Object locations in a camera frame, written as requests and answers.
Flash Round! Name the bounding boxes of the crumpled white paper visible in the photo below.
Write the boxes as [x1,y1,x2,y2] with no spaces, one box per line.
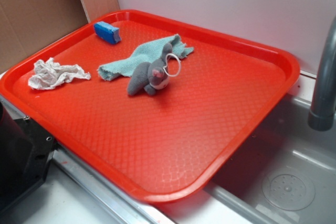
[28,58,91,90]

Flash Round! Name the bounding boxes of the red plastic tray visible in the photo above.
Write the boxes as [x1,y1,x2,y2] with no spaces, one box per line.
[1,10,300,203]

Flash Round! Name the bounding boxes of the grey plush bunny toy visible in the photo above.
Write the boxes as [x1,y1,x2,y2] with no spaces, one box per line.
[127,43,182,96]

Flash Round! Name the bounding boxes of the teal cloth rag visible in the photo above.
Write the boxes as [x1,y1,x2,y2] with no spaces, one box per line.
[98,34,194,81]

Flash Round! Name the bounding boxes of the blue sponge block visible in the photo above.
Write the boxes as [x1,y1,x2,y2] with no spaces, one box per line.
[93,22,121,45]

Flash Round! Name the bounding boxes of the grey plastic sink basin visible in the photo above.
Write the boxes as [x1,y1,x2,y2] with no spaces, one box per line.
[160,95,335,223]

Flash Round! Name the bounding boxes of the grey sink faucet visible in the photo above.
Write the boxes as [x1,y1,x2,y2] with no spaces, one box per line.
[308,20,335,131]

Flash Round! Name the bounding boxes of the brown cardboard panel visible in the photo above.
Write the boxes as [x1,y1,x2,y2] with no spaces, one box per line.
[1,0,87,72]

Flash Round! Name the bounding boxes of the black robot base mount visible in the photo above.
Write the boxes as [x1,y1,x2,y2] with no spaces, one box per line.
[1,104,56,215]

